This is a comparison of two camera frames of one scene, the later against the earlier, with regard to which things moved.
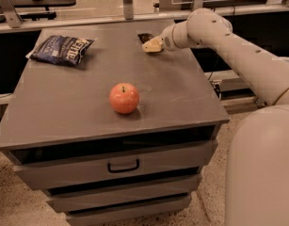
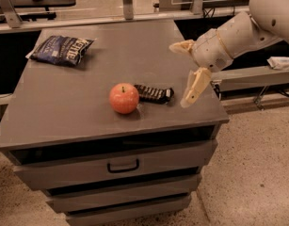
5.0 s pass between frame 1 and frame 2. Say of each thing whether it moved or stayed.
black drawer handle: stayed
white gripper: moved
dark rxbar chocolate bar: moved
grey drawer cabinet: stayed
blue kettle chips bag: stayed
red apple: stayed
